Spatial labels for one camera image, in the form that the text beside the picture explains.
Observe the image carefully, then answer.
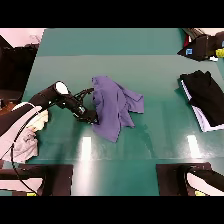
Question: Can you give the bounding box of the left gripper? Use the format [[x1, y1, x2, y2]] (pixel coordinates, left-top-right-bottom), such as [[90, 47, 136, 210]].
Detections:
[[70, 102, 100, 126]]

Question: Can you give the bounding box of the purple T-shirt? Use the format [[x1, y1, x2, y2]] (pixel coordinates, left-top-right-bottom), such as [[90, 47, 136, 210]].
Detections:
[[90, 75, 145, 144]]

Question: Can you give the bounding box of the cream garment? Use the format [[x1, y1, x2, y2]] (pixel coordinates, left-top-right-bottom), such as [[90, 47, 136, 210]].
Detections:
[[27, 109, 50, 132]]

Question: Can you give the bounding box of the grey garment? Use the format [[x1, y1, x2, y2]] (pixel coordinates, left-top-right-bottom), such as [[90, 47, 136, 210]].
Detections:
[[0, 127, 40, 164]]

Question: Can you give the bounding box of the lavender garment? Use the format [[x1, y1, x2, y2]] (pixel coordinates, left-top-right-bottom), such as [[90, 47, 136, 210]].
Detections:
[[180, 79, 224, 134]]

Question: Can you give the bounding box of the black garment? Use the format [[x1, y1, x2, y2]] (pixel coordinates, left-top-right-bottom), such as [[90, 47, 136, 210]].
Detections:
[[179, 69, 224, 128]]

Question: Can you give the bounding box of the black cable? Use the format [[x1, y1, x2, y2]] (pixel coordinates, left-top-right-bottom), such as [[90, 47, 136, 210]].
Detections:
[[9, 105, 51, 196]]

